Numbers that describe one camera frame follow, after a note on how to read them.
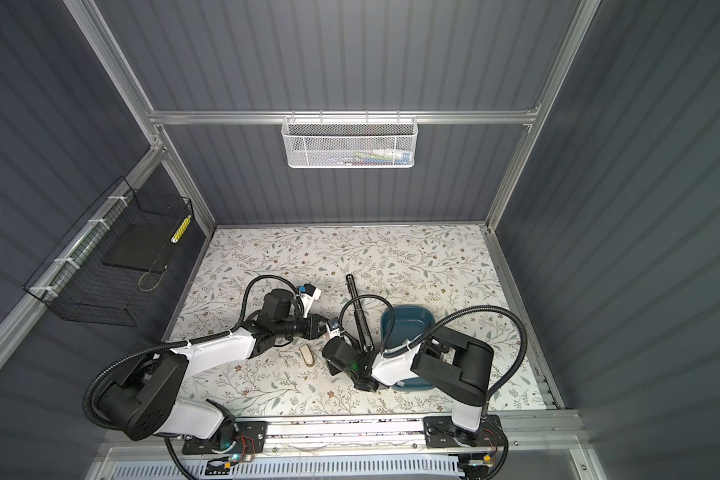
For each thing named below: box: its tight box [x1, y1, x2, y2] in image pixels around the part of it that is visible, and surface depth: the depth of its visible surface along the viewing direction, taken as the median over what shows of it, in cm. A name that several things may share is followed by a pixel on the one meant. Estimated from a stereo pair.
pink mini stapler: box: [323, 323, 341, 343], surface depth 80 cm
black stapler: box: [346, 274, 374, 353], surface depth 95 cm
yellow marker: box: [170, 214, 192, 244], surface depth 82 cm
